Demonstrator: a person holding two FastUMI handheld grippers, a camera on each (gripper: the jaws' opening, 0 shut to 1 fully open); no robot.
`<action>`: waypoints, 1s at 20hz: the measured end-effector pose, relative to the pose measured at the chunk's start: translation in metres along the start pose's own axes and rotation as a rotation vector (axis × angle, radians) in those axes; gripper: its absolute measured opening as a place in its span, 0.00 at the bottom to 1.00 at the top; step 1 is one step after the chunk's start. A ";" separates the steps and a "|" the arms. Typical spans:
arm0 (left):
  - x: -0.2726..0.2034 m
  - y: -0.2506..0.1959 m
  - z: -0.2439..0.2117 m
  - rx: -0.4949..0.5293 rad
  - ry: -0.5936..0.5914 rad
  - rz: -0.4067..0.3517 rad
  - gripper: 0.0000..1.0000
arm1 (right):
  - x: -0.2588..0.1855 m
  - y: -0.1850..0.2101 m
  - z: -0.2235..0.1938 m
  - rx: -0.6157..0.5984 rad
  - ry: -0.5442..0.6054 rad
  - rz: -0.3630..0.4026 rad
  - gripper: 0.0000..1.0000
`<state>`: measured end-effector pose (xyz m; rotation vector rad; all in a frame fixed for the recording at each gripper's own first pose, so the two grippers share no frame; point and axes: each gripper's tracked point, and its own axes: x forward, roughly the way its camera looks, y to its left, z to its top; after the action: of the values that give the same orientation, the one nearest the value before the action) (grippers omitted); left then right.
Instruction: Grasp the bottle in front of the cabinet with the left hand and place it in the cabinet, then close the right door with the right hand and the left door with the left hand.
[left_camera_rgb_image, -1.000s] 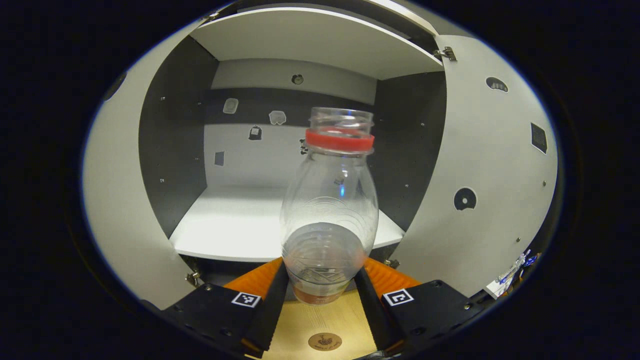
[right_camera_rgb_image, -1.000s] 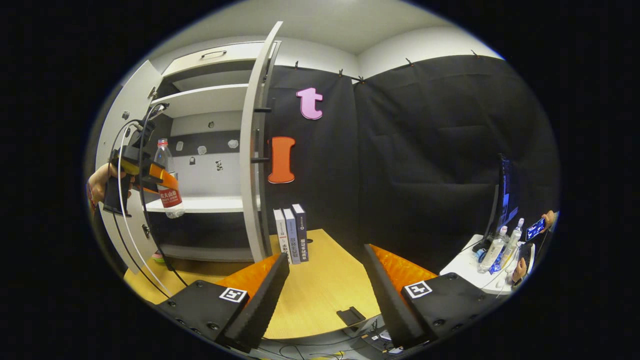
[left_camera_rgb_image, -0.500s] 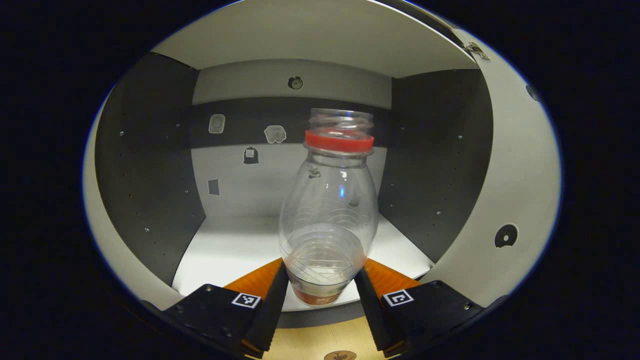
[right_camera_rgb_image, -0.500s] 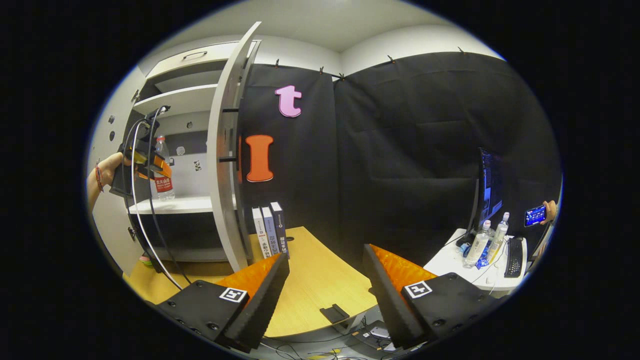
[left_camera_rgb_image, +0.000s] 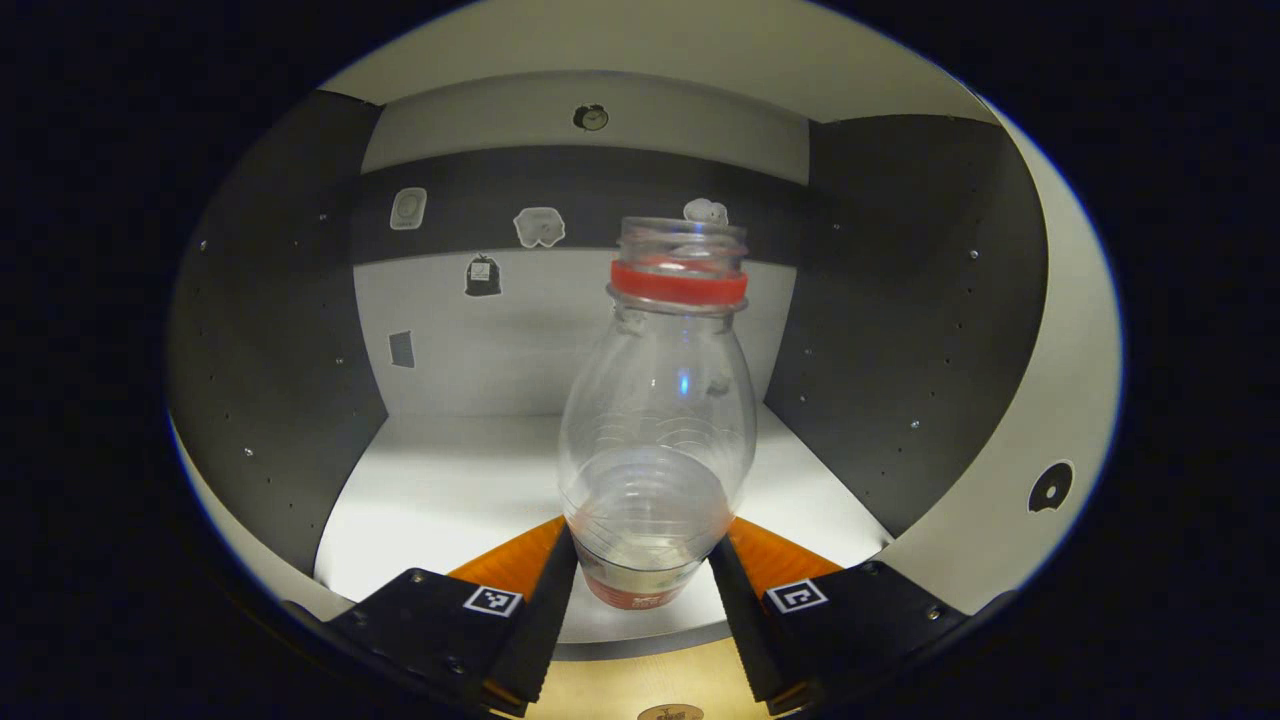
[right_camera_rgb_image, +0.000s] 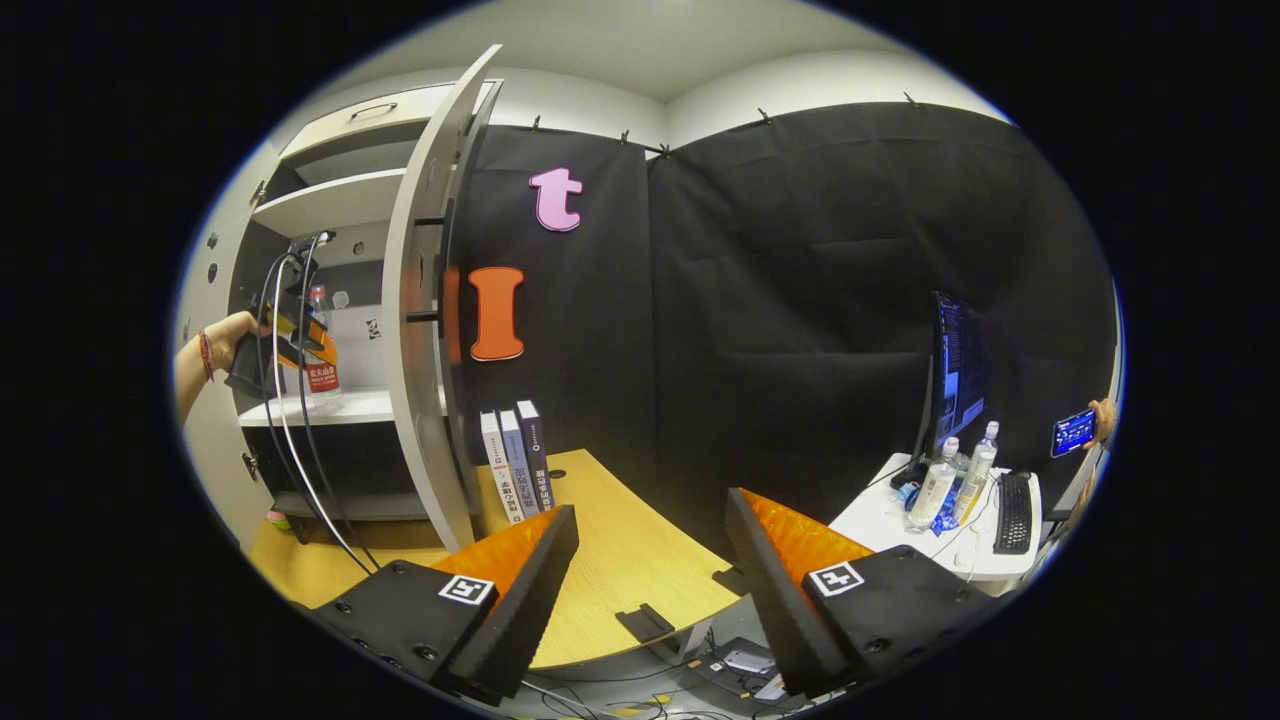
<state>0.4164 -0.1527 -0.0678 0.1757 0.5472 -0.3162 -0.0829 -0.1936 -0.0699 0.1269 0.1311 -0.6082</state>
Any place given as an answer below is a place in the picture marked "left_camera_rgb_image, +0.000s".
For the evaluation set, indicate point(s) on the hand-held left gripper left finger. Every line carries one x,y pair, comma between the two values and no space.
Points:
540,620

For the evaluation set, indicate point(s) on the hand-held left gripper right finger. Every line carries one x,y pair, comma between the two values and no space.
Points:
745,620

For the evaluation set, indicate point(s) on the clear plastic bottle red label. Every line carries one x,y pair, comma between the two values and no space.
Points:
655,420

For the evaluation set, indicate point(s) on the white cabinet with dark interior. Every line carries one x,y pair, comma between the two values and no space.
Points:
450,480

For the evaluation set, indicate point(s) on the round brown coaster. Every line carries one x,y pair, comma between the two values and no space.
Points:
670,713

